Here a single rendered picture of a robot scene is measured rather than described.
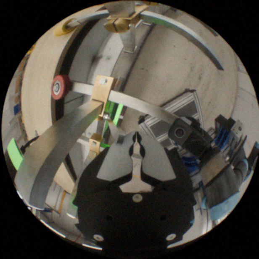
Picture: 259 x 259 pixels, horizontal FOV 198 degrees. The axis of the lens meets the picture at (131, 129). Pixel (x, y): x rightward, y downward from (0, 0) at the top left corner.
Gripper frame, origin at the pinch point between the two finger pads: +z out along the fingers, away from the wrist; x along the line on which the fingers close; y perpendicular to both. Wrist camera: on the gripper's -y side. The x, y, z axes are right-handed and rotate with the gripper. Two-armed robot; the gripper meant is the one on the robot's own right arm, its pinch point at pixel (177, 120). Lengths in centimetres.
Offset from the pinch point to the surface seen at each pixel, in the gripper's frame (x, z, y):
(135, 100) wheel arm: 0.9, -3.8, -17.1
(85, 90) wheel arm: -0.4, -4.0, -32.3
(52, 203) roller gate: -745, -188, -378
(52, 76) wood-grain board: 3.8, -8.2, -46.3
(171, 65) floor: 52, 83, 13
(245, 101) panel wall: 162, 39, 241
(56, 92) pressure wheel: -1.5, -8.4, -41.3
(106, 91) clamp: 1.0, -4.9, -25.2
